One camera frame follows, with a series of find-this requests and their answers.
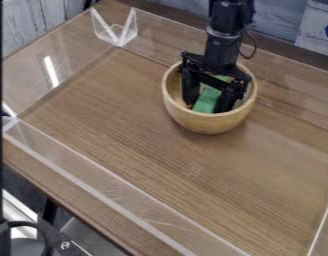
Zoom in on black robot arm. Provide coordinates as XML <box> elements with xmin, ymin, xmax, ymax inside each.
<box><xmin>178</xmin><ymin>0</ymin><xmax>255</xmax><ymax>113</ymax></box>

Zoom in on clear acrylic table barrier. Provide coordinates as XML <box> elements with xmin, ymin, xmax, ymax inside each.
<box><xmin>2</xmin><ymin>0</ymin><xmax>328</xmax><ymax>256</ymax></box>

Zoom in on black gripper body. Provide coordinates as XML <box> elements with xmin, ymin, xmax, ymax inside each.
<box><xmin>178</xmin><ymin>51</ymin><xmax>252</xmax><ymax>87</ymax></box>

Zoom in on clear acrylic corner bracket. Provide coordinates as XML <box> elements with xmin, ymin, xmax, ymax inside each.
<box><xmin>89</xmin><ymin>8</ymin><xmax>138</xmax><ymax>47</ymax></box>

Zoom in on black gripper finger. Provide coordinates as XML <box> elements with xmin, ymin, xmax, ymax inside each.
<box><xmin>181</xmin><ymin>68</ymin><xmax>200</xmax><ymax>105</ymax></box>
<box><xmin>212</xmin><ymin>81</ymin><xmax>248</xmax><ymax>113</ymax></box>

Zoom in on black cable loop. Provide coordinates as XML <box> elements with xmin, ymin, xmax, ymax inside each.
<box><xmin>0</xmin><ymin>220</ymin><xmax>56</xmax><ymax>256</ymax></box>

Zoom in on brown wooden bowl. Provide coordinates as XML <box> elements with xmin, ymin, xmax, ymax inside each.
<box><xmin>161</xmin><ymin>62</ymin><xmax>259</xmax><ymax>134</ymax></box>

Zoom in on white box with blue mark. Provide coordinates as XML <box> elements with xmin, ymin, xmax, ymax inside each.
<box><xmin>295</xmin><ymin>0</ymin><xmax>328</xmax><ymax>56</ymax></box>

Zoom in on green rectangular block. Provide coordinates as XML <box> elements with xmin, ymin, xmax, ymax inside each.
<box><xmin>192</xmin><ymin>83</ymin><xmax>229</xmax><ymax>114</ymax></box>

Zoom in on black table leg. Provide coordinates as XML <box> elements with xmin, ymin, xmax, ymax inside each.
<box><xmin>42</xmin><ymin>199</ymin><xmax>58</xmax><ymax>225</ymax></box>

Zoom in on grey metal base plate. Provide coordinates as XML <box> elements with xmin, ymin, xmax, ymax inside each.
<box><xmin>54</xmin><ymin>217</ymin><xmax>126</xmax><ymax>256</ymax></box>

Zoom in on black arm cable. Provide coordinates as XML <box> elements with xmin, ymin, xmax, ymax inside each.
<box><xmin>236</xmin><ymin>26</ymin><xmax>259</xmax><ymax>61</ymax></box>

